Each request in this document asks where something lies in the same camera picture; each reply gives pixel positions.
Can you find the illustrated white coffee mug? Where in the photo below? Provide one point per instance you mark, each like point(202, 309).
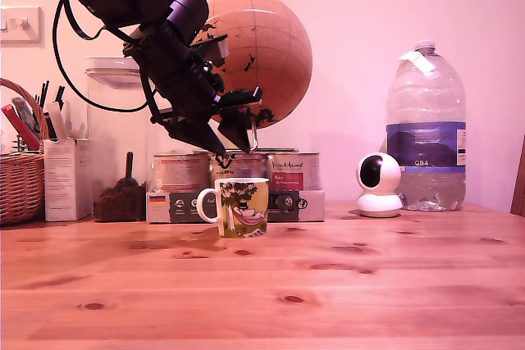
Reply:
point(244, 206)

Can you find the metal globe stand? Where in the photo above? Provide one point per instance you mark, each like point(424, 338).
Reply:
point(255, 137)

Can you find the metal tin with pale label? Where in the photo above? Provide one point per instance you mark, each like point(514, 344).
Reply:
point(180, 174)

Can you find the metal tin with red label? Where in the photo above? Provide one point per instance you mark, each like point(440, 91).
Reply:
point(293, 171)

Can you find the clear jar with white lid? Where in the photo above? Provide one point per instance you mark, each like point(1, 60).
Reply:
point(115, 141)

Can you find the cork globe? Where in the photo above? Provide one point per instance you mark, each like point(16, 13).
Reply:
point(270, 46)

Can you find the cardboard tin tray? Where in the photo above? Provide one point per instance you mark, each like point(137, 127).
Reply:
point(299, 204)

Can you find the white carton box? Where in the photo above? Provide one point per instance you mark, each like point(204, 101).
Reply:
point(67, 182)

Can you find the black sticks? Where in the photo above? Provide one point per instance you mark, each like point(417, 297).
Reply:
point(42, 94)

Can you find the red flat pack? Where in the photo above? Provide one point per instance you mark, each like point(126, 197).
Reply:
point(18, 124)

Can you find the wicker basket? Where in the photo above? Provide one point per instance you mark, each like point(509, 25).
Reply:
point(20, 190)

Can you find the large clear water bottle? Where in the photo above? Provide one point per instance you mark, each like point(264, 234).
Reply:
point(426, 141)

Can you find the wooden chair edge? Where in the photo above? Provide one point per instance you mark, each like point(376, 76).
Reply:
point(519, 186)

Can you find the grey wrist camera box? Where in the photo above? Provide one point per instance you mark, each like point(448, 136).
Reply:
point(220, 46)

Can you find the small white round camera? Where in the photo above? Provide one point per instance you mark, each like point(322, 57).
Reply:
point(379, 190)

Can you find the white light switch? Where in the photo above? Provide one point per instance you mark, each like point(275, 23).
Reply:
point(20, 26)

